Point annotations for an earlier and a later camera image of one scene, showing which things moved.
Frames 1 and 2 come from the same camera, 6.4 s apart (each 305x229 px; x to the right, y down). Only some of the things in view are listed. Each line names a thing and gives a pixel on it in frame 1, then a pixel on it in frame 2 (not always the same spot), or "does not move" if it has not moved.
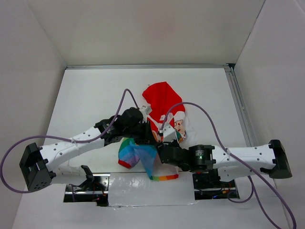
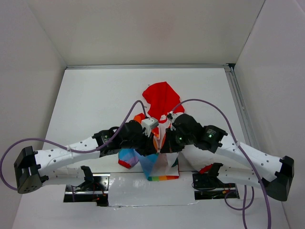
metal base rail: [75, 191] does not move
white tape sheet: [137, 189] does not move
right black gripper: [160, 144] to [169, 145]
